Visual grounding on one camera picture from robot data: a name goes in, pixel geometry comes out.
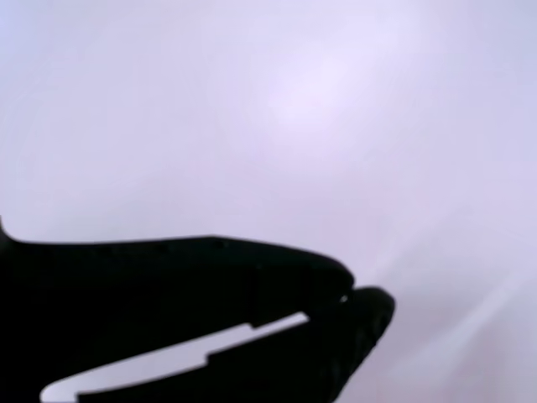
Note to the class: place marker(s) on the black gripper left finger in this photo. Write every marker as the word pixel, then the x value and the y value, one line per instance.
pixel 147 285

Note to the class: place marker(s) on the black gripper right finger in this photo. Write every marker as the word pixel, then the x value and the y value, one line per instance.
pixel 293 365

